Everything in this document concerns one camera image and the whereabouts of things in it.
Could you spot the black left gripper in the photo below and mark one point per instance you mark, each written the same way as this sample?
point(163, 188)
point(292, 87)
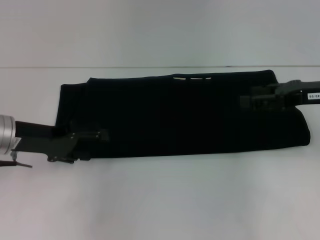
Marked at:
point(45, 145)

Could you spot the black t-shirt with pink print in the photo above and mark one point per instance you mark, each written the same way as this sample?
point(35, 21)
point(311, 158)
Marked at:
point(175, 117)

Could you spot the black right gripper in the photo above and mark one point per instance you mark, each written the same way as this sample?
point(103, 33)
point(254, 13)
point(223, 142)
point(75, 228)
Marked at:
point(300, 93)

